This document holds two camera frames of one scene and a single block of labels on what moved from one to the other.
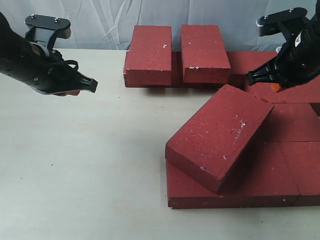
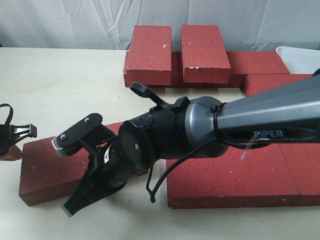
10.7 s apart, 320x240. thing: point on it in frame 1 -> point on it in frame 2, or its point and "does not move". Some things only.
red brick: x=303 y=159 does not move
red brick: x=209 y=147 -> x=46 y=176
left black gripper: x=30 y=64 -> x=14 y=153
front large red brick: x=264 y=179 does not move
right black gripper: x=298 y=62 -> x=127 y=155
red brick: x=149 y=62 does not move
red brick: x=205 y=57 does not move
